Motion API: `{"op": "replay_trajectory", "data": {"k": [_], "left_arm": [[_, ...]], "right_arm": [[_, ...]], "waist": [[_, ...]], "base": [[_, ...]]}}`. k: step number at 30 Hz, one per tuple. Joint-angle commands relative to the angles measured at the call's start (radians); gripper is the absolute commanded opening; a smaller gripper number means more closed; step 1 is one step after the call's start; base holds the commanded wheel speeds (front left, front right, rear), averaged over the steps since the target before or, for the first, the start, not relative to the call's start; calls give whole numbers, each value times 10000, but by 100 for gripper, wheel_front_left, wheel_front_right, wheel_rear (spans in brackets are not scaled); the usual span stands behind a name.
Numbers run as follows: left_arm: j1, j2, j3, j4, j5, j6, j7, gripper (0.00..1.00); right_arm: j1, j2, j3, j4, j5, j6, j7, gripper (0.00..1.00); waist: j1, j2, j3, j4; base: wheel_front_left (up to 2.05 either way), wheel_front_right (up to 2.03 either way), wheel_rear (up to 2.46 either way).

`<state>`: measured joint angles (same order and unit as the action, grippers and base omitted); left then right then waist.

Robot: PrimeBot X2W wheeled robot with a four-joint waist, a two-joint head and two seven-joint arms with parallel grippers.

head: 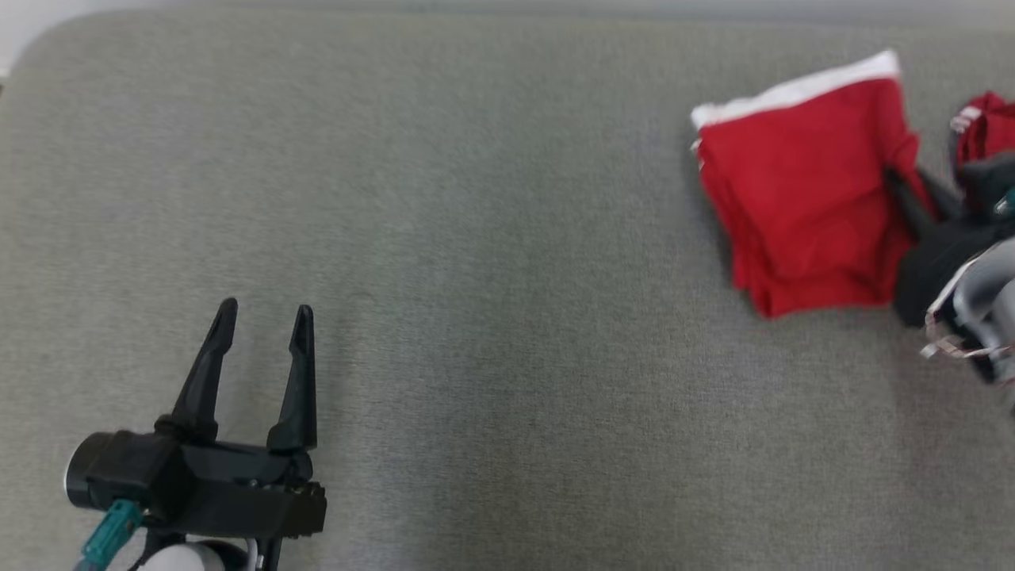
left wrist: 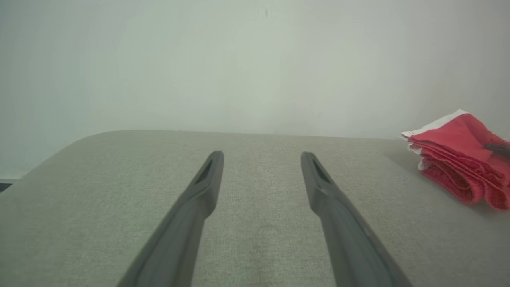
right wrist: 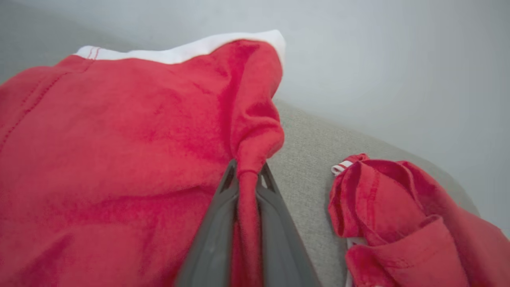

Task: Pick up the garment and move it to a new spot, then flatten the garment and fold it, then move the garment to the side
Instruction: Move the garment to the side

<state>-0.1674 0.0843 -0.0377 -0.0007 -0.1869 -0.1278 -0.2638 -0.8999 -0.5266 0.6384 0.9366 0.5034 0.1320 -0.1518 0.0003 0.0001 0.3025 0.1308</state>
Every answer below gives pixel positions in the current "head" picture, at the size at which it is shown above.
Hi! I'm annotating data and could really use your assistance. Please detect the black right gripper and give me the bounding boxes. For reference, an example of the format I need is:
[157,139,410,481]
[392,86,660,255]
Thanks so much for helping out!
[882,167,1015,328]

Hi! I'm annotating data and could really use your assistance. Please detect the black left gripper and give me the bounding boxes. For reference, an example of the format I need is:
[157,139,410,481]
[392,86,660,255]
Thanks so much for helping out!
[146,297,328,541]

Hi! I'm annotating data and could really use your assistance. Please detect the red basketball jersey white trim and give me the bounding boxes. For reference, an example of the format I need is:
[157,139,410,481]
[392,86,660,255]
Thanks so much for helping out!
[949,90,1015,169]

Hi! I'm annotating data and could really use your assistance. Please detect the red shorts white side stripes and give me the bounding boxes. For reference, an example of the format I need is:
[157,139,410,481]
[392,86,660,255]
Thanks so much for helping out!
[689,49,941,320]

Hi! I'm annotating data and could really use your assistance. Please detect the red white thin wires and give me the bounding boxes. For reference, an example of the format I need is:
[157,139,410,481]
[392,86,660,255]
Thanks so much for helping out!
[918,268,1015,362]

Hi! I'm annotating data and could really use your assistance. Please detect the teal left camera cable plug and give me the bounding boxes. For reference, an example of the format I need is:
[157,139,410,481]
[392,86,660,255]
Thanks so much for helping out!
[78,499,145,571]

